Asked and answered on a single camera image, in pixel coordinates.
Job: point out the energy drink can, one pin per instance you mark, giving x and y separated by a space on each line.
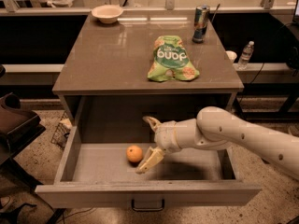
200 23

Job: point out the wire mesh basket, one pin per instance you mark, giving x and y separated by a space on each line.
62 132

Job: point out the white bowl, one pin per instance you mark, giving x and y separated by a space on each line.
107 14

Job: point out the clear plastic water bottle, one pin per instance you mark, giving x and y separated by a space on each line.
245 56

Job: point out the grey cabinet counter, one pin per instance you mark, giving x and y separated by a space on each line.
115 59

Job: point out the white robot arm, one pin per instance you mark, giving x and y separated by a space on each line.
213 129

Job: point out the black drawer handle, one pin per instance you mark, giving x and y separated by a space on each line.
154 206

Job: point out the open grey top drawer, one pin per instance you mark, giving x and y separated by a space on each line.
94 170

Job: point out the orange fruit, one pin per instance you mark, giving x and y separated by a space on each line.
134 154

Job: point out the dark brown chair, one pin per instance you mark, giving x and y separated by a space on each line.
18 127

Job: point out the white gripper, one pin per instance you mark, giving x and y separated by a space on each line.
164 135

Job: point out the white paper cup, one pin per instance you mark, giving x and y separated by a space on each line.
231 55

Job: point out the green chip bag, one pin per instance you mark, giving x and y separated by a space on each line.
171 61

